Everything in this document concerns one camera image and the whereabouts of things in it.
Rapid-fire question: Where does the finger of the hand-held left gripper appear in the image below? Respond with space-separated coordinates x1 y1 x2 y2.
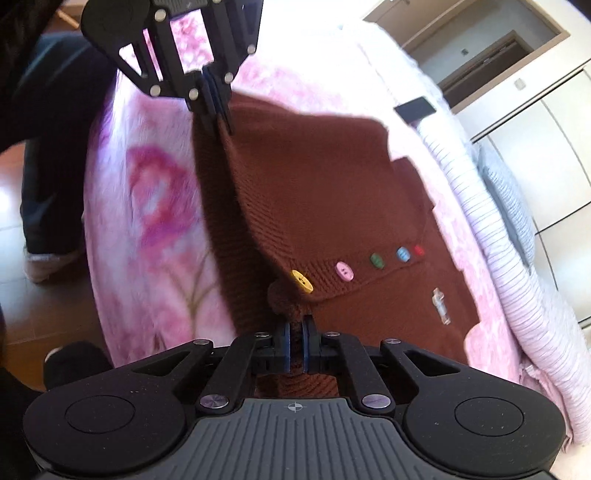
203 0 265 136
108 11 221 123

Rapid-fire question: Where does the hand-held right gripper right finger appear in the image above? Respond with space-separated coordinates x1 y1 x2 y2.
302 318 463 411

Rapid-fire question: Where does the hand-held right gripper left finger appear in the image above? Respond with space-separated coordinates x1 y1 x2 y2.
115 322 293 414

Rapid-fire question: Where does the brown towel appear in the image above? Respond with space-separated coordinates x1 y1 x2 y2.
191 89 484 400

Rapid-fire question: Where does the person's leg in dark jeans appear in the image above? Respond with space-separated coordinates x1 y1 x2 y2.
17 34 118 260

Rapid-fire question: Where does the pink floral blanket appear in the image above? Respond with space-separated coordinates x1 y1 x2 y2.
83 0 528 385

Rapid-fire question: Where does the black phone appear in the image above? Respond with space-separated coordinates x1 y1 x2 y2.
394 96 437 124

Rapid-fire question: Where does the striped lilac quilt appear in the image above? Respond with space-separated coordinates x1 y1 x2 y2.
417 114 591 446

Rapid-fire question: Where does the person's dark foot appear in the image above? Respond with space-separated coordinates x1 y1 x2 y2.
43 340 115 394

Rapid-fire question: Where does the person's pale slipper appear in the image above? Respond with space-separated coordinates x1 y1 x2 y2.
23 248 87 284

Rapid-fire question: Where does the grey pillow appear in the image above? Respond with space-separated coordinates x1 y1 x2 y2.
477 143 537 274

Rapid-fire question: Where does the brown door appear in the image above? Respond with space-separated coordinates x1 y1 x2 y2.
436 30 536 112

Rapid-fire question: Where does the white wardrobe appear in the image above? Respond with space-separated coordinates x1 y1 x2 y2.
470 59 591 329

